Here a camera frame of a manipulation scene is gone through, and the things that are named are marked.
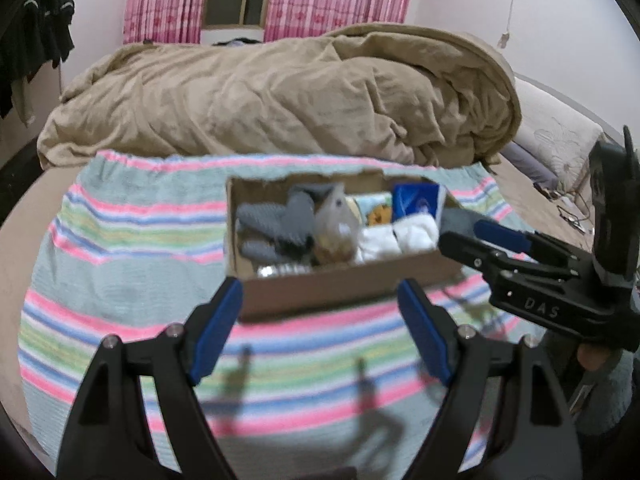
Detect person right hand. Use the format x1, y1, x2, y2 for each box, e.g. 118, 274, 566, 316
577, 344, 622, 374

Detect grey fleece sleeve forearm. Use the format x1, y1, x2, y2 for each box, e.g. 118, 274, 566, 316
541, 331, 640, 436

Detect dark hanging clothes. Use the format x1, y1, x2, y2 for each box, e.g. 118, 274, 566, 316
1, 0, 76, 127

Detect beige comforter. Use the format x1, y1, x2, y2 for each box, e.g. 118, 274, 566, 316
37, 23, 522, 168

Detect blue tissue packet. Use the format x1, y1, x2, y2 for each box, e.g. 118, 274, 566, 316
392, 182, 447, 224

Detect left pink curtain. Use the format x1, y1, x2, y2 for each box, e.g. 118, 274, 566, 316
122, 0, 204, 44

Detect dark grey sock pair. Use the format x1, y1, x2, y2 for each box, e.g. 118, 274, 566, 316
235, 184, 334, 266

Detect white socks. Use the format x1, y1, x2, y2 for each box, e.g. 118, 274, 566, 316
355, 224, 401, 264
393, 214, 439, 254

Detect clear plastic snack bag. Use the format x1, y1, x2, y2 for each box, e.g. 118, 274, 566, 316
314, 183, 360, 266

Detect white pillow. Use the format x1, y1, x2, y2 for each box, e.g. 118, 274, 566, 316
514, 78, 604, 191

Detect striped pastel towel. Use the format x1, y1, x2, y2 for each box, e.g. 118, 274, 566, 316
18, 151, 523, 479

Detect cardboard box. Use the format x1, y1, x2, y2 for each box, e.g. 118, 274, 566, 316
227, 169, 461, 322

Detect sunflower pattern packet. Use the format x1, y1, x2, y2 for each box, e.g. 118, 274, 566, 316
354, 192, 393, 226

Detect grey pillow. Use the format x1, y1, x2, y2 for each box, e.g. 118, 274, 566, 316
501, 142, 559, 190

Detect silver foil packet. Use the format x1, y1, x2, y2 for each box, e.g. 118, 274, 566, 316
256, 263, 314, 278

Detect grey sock in box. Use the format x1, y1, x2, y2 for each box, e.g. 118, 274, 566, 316
439, 207, 492, 238

